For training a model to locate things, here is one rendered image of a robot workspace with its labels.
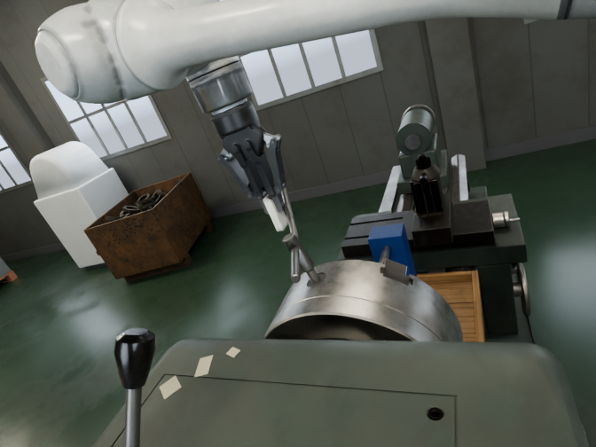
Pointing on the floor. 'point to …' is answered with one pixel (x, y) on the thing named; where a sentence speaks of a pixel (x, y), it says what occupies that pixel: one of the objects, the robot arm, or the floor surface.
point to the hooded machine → (74, 196)
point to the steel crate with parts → (152, 229)
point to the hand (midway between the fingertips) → (276, 211)
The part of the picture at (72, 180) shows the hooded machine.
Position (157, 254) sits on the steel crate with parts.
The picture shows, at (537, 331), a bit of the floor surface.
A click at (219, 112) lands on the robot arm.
